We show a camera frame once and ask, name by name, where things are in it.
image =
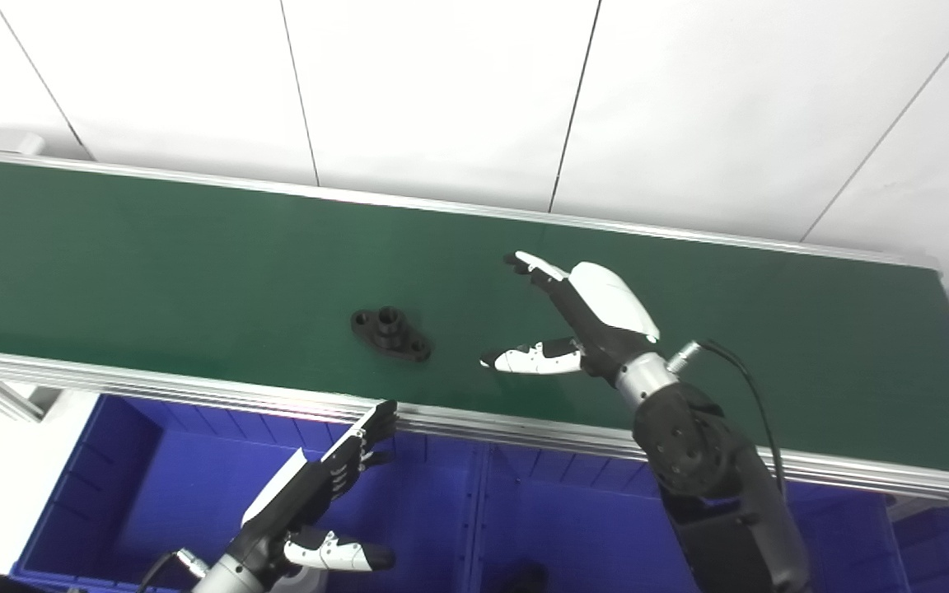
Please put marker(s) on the white and black right hand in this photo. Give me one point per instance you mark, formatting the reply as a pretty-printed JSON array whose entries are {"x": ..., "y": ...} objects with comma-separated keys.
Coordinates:
[{"x": 606, "y": 305}]

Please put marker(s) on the aluminium conveyor support leg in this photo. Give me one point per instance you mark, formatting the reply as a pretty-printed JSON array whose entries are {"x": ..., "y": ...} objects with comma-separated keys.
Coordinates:
[{"x": 5, "y": 399}]

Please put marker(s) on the black flanged part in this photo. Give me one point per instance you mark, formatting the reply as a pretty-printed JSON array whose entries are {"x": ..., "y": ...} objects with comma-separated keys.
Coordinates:
[
  {"x": 396, "y": 338},
  {"x": 520, "y": 579}
]

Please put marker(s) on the green conveyor belt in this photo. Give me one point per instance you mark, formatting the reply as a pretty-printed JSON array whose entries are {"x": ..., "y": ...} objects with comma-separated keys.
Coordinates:
[
  {"x": 194, "y": 272},
  {"x": 153, "y": 379}
]

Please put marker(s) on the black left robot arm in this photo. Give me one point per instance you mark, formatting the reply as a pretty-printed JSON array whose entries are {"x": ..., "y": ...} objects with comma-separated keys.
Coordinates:
[{"x": 223, "y": 576}]

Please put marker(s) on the white cylindrical part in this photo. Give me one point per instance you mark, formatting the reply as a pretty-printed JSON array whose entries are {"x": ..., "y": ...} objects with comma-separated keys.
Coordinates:
[{"x": 306, "y": 583}]

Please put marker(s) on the white and black left hand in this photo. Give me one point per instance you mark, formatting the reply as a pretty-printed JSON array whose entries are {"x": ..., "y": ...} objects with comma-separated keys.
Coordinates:
[{"x": 293, "y": 494}]

